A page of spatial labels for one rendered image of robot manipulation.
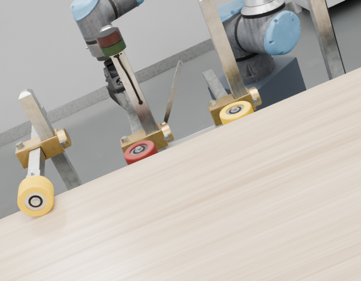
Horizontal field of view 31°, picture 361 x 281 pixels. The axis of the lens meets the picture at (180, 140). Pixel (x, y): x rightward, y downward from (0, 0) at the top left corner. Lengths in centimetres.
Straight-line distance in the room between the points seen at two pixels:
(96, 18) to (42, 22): 245
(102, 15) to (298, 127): 71
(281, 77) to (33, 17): 222
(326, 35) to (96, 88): 289
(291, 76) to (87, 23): 91
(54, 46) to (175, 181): 302
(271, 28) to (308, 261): 123
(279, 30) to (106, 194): 98
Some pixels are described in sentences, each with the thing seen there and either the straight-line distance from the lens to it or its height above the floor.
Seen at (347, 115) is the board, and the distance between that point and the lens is 142.
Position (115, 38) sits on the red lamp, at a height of 116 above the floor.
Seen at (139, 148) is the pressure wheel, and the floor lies 91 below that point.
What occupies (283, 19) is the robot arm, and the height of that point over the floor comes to 84.
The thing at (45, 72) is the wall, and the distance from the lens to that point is 439.
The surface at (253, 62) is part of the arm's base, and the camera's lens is 241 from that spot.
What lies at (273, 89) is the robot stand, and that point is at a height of 56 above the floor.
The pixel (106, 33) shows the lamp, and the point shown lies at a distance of 157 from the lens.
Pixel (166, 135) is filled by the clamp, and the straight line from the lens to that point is 171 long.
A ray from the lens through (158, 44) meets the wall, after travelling 444.
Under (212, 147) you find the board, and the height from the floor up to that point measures 90.
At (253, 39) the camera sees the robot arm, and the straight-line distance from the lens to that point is 226.
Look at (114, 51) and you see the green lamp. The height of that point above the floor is 113.
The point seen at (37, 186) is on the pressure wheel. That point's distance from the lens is 149.
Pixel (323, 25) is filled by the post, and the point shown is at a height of 96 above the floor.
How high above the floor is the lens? 160
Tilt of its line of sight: 27 degrees down
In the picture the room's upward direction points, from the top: 23 degrees counter-clockwise
